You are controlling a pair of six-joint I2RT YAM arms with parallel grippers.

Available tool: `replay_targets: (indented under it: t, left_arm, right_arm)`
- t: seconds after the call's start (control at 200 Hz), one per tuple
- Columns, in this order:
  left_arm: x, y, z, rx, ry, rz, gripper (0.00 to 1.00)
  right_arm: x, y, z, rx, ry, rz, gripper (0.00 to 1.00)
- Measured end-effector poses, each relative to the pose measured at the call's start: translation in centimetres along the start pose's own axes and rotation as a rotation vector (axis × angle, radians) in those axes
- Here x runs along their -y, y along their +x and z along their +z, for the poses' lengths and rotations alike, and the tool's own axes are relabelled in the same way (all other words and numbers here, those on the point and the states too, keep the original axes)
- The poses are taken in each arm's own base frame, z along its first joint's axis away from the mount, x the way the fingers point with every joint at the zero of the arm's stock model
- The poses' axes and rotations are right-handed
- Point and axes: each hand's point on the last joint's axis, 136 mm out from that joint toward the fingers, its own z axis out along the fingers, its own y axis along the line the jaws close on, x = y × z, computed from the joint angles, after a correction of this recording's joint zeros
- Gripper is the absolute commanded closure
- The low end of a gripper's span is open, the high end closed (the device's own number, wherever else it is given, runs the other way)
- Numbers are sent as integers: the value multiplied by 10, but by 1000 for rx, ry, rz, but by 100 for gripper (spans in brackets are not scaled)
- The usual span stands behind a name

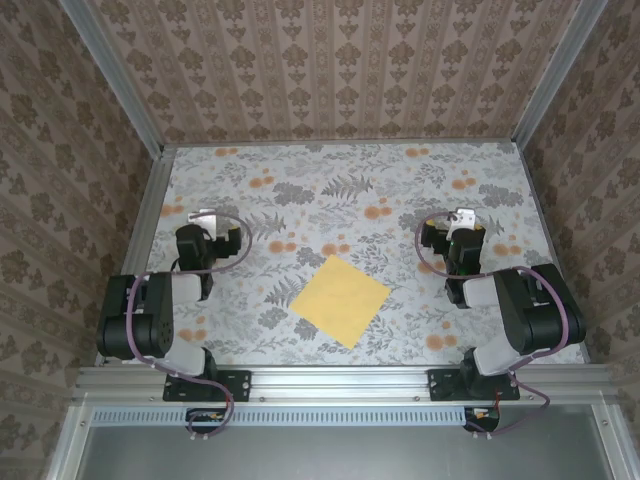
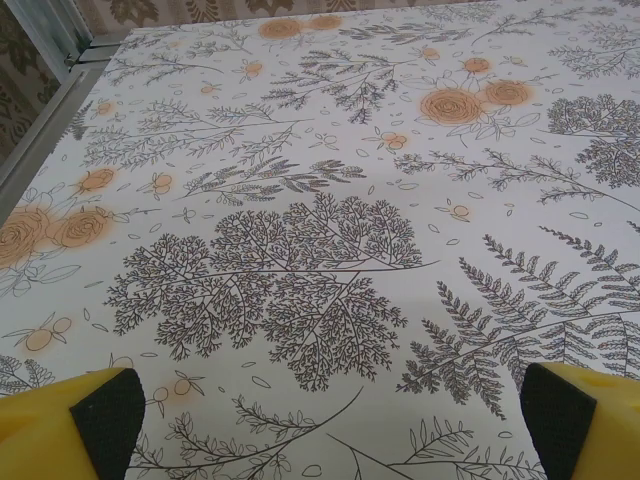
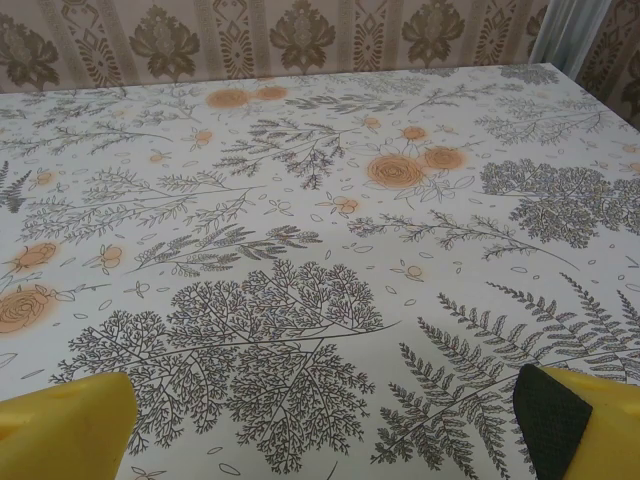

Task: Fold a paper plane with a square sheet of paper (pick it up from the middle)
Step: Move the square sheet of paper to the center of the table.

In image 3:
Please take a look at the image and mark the floral printed tablecloth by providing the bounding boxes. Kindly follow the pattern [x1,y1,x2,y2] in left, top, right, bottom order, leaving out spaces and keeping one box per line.
[0,62,640,480]

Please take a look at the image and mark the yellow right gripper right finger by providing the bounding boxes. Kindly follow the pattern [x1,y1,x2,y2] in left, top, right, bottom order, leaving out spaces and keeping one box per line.
[514,363,640,480]

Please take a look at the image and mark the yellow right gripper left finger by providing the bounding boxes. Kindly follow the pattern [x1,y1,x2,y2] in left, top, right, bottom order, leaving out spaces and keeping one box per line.
[0,370,140,480]

